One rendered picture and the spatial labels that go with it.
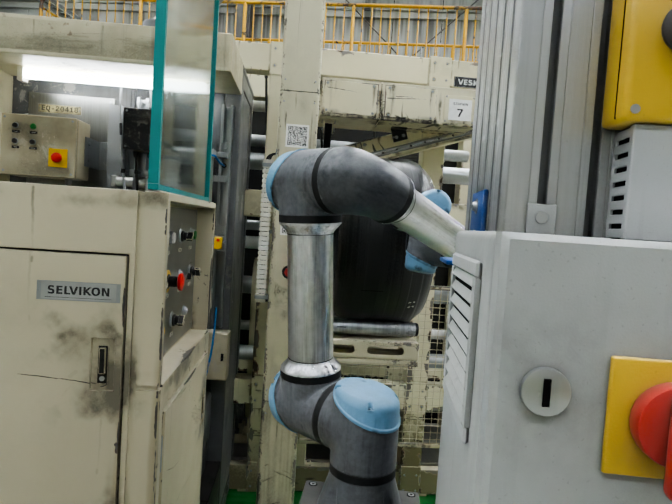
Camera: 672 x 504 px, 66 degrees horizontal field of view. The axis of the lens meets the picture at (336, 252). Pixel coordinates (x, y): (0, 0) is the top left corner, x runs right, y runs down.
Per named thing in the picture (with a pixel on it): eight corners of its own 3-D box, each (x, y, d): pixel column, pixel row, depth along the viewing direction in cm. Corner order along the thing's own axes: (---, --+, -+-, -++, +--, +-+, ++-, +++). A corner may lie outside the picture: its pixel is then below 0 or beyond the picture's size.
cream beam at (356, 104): (320, 115, 196) (322, 76, 195) (317, 127, 221) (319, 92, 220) (476, 128, 200) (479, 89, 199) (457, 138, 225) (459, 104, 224)
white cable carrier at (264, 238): (254, 302, 173) (263, 159, 171) (256, 299, 178) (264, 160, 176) (268, 302, 174) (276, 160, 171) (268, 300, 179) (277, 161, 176)
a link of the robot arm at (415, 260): (436, 272, 114) (445, 224, 115) (395, 267, 122) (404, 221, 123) (454, 278, 120) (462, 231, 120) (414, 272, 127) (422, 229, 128)
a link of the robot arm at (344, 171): (379, 129, 79) (508, 235, 113) (328, 134, 86) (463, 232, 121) (359, 200, 77) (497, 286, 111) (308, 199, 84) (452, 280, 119)
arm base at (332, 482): (403, 548, 83) (408, 488, 83) (310, 536, 84) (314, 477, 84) (400, 499, 98) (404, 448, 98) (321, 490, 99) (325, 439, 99)
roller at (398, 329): (311, 332, 166) (312, 318, 166) (311, 330, 171) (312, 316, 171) (418, 337, 169) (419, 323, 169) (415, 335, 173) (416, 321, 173)
